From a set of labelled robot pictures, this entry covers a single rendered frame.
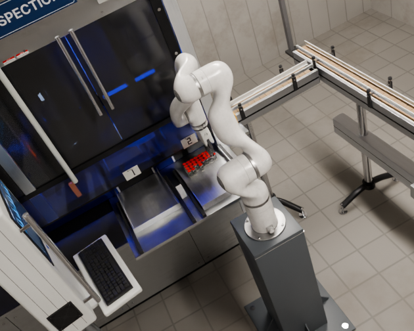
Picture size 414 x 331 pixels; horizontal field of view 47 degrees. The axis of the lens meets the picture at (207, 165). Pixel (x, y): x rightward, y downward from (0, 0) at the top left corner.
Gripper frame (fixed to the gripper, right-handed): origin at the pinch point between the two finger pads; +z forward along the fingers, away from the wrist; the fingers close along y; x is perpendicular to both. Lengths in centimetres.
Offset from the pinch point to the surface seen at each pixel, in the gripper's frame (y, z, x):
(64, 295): -39, -2, 88
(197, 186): -4.0, 14.6, 14.0
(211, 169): 2.6, 14.5, 2.6
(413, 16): 134, 91, -251
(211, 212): -24.5, 15.0, 15.7
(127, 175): 14.7, 0.3, 41.6
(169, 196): 0.2, 14.5, 28.9
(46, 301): -40, -5, 94
